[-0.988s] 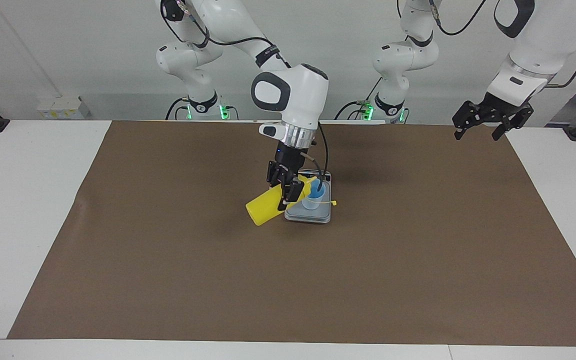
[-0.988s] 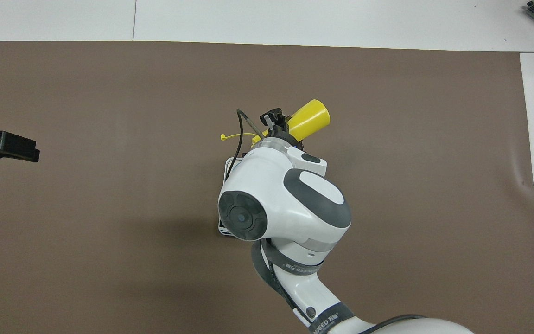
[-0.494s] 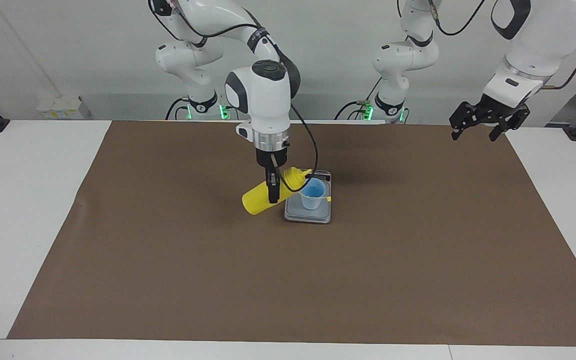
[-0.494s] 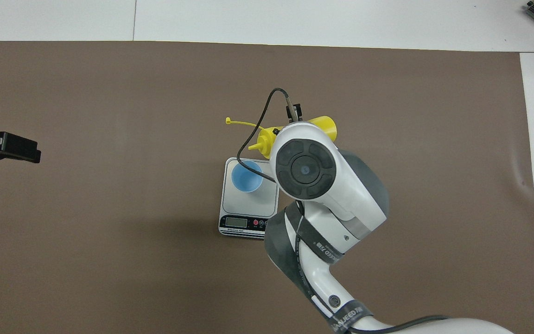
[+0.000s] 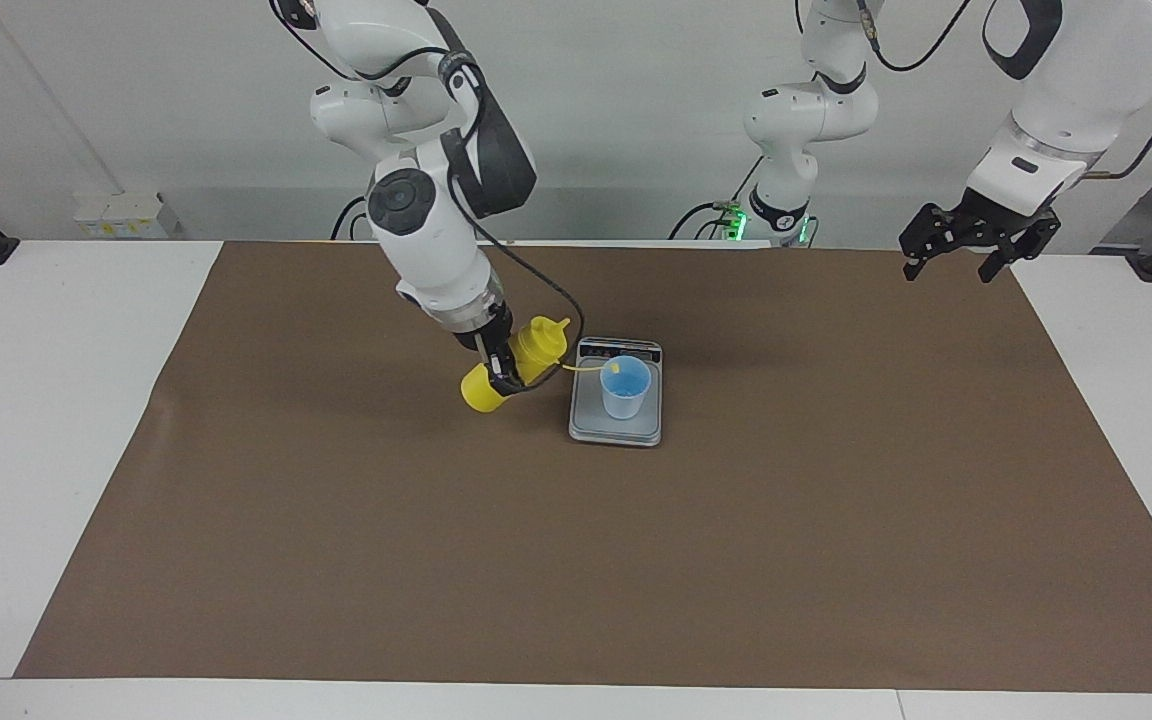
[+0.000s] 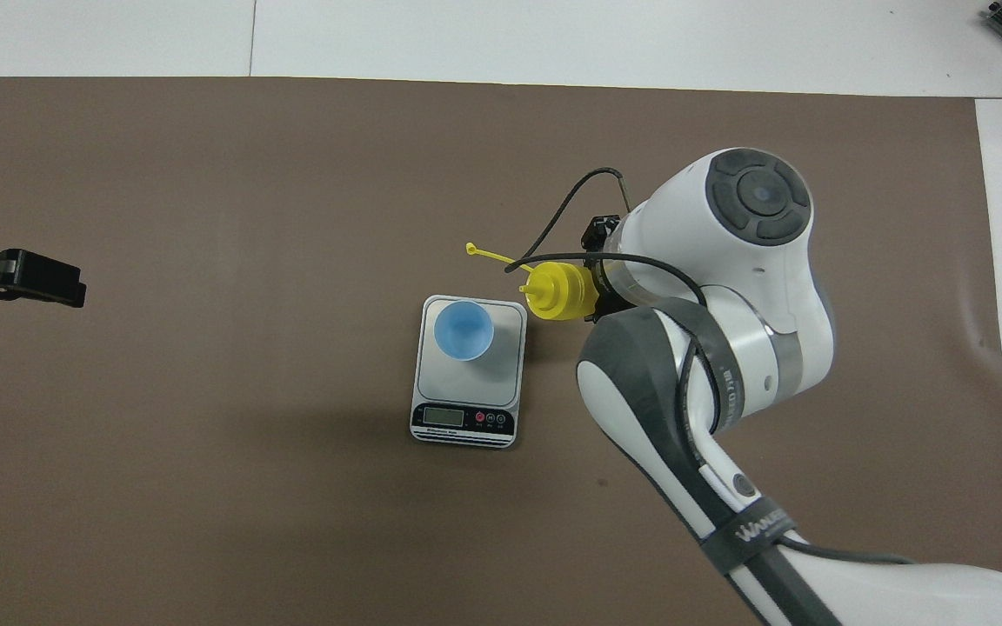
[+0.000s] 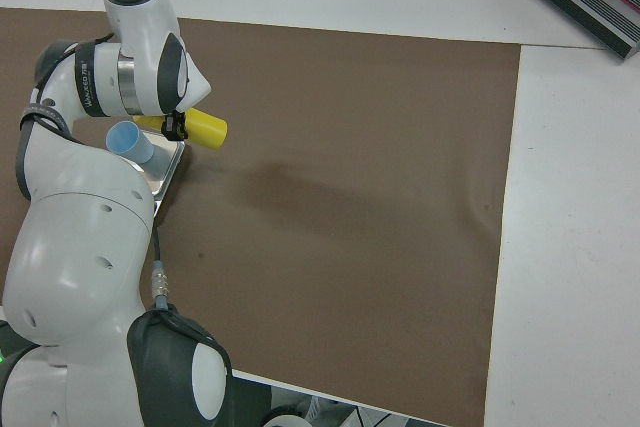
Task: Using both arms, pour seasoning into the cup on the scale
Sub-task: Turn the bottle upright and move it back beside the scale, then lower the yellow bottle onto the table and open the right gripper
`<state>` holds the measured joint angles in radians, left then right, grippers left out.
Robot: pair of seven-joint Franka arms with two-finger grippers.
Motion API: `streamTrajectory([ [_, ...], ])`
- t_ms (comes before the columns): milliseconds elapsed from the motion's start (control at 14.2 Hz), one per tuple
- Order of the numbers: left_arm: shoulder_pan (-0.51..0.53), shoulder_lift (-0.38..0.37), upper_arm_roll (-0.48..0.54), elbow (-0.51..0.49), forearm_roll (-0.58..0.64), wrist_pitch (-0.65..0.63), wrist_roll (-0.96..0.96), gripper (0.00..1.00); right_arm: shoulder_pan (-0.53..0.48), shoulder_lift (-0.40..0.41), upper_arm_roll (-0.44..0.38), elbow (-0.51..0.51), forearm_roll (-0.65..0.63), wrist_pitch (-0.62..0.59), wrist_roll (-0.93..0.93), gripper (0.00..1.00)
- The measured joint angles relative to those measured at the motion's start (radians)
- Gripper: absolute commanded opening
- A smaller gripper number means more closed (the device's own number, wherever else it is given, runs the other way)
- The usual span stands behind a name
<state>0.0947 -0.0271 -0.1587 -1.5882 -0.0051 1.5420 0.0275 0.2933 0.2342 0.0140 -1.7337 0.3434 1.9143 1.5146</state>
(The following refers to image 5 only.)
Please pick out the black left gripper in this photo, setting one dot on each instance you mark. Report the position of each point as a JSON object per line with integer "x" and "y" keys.
{"x": 981, "y": 222}

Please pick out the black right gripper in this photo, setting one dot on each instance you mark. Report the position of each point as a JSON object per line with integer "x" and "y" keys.
{"x": 488, "y": 332}

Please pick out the yellow squeeze seasoning bottle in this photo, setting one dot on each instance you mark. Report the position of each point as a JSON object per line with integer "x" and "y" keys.
{"x": 541, "y": 345}

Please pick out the light blue plastic cup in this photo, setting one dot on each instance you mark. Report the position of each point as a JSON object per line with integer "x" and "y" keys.
{"x": 626, "y": 400}

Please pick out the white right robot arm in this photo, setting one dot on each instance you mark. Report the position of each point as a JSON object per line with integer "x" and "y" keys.
{"x": 426, "y": 240}

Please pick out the silver digital kitchen scale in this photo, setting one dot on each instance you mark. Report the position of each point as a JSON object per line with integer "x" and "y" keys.
{"x": 591, "y": 425}

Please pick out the brown paper table mat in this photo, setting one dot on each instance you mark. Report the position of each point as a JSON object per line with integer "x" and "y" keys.
{"x": 576, "y": 560}

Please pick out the white box yellow labels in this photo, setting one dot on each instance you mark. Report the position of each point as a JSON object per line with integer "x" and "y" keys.
{"x": 121, "y": 215}

